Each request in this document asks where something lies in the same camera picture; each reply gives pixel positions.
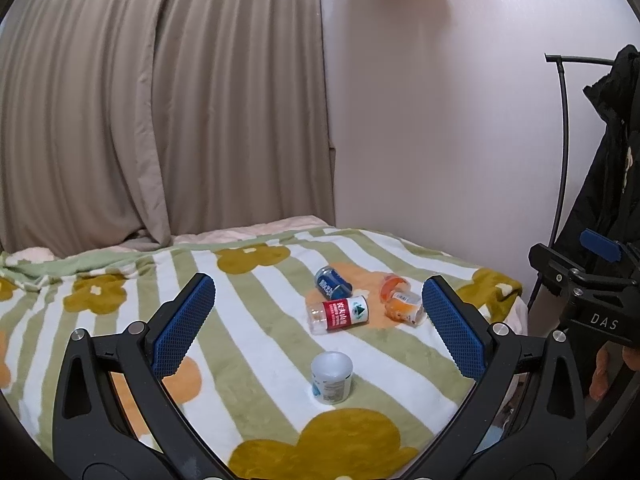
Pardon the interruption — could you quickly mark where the blue label cup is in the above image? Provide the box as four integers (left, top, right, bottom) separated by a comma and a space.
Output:
314, 266, 352, 300

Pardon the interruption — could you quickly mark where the black clothes rack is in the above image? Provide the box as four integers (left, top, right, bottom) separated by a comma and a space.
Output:
527, 52, 616, 311

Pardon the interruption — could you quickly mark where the beige curtain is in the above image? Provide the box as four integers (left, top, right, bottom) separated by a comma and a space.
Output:
1, 0, 335, 256

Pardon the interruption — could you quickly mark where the striped floral blanket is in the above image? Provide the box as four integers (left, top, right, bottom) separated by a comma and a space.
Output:
1, 228, 527, 479

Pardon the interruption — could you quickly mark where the orange clear plastic cup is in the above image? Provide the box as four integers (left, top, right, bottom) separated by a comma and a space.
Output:
378, 274, 411, 304

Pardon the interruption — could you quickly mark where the orange label clear cup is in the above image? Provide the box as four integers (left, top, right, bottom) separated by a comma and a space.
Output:
385, 289, 425, 326

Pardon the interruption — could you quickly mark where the black hanging garment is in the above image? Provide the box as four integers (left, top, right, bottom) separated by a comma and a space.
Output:
553, 44, 639, 275

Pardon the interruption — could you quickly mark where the red-label clear plastic cup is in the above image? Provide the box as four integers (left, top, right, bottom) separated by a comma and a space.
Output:
307, 296, 369, 335

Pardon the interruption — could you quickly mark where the small white blue-label cup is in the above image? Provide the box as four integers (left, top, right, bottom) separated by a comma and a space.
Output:
310, 351, 354, 405

